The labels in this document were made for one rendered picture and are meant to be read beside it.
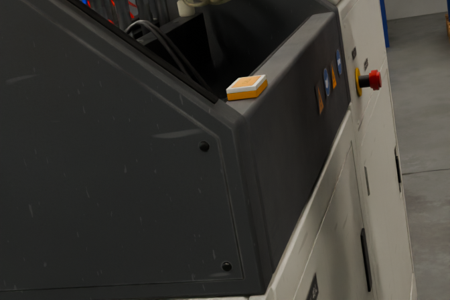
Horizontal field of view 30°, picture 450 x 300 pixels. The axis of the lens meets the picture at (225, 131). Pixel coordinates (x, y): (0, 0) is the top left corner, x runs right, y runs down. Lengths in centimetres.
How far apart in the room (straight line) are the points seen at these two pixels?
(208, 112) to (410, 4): 684
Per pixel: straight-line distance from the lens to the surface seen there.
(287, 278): 85
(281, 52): 105
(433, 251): 275
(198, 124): 72
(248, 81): 84
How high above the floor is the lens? 112
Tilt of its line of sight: 14 degrees down
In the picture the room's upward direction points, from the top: 10 degrees counter-clockwise
